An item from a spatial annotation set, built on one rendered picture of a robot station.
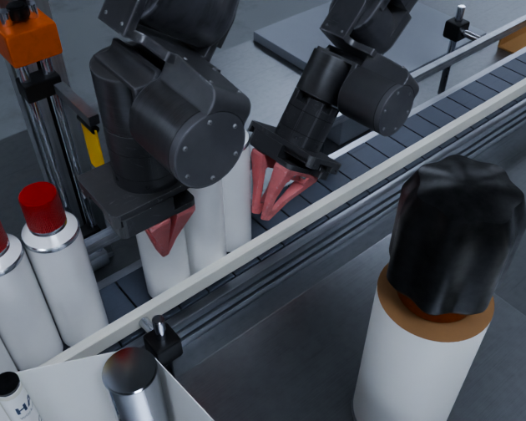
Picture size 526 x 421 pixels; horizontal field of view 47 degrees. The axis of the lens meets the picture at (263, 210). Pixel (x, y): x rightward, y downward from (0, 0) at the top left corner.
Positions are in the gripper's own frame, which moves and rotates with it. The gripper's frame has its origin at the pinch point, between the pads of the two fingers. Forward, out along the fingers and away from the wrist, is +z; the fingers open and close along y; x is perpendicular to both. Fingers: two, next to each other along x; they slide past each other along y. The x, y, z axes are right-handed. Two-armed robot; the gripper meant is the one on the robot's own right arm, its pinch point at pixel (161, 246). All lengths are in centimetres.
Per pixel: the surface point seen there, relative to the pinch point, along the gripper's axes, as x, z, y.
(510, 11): 27, 18, 104
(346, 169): 7.7, 13.4, 33.6
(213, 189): 2.9, -0.6, 8.1
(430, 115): 9, 13, 53
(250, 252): 1.7, 10.5, 11.7
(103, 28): 230, 100, 96
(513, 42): 19, 18, 92
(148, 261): 4.5, 6.4, 0.3
